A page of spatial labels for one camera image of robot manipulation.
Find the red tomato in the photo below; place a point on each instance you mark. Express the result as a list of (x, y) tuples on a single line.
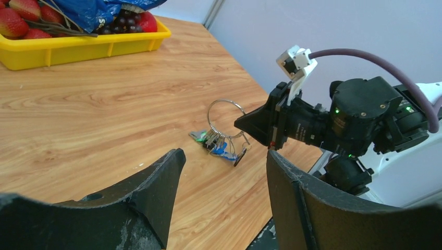
[(148, 22)]

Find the yellow plastic bin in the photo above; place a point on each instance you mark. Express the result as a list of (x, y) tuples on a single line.
[(36, 53)]

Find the blue snack bag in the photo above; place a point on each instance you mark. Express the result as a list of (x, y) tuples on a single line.
[(91, 15)]

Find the large metal keyring with keys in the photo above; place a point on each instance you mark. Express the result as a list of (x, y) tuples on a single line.
[(220, 144)]

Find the red strawberries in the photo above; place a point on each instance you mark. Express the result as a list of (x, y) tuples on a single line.
[(17, 17)]

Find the green tagged key bunch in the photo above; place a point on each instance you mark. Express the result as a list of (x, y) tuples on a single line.
[(198, 136)]

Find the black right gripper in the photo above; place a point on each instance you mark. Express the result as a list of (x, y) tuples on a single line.
[(276, 121)]

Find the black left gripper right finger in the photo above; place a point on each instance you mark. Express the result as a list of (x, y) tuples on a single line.
[(311, 214)]

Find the dark grape bunch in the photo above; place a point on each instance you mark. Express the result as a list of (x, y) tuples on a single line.
[(125, 22)]

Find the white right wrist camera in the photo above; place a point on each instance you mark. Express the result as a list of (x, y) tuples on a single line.
[(297, 65)]

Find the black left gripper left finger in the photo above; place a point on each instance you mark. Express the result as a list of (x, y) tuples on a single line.
[(134, 213)]

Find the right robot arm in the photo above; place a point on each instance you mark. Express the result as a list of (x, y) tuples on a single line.
[(369, 126)]

